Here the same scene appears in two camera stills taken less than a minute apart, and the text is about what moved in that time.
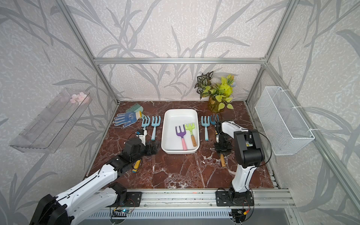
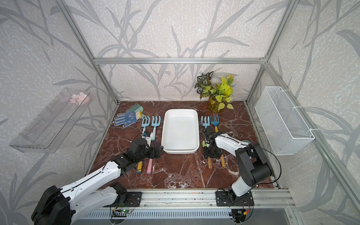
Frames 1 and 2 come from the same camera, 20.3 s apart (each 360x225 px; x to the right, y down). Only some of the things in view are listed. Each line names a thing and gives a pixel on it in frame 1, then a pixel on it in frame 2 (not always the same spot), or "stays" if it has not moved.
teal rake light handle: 206,124 stays
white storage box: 180,132 stays
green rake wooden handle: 191,127 → 209,159
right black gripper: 228,150 → 206,154
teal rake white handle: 146,124 stays
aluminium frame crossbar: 97,61 stays
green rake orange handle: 222,160 stays
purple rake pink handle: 182,134 → 150,163
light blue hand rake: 155,124 stays
